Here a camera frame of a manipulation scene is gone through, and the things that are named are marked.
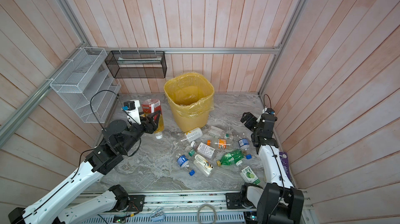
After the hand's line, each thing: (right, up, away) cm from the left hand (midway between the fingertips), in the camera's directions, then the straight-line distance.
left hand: (156, 114), depth 66 cm
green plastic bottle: (+39, -25, +18) cm, 49 cm away
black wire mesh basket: (-23, +33, +38) cm, 55 cm away
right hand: (+47, -2, +18) cm, 50 cm away
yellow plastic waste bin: (+14, +11, +38) cm, 41 cm away
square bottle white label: (+21, -21, +21) cm, 37 cm away
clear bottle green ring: (+30, -13, +30) cm, 44 cm away
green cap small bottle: (+14, -21, +20) cm, 33 cm away
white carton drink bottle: (+21, -27, +14) cm, 37 cm away
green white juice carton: (+45, -33, +12) cm, 57 cm away
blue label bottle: (+45, -18, +22) cm, 53 cm away
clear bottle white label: (+16, -13, +24) cm, 31 cm away
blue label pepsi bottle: (+10, -26, +15) cm, 32 cm away
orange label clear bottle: (+33, -18, +22) cm, 43 cm away
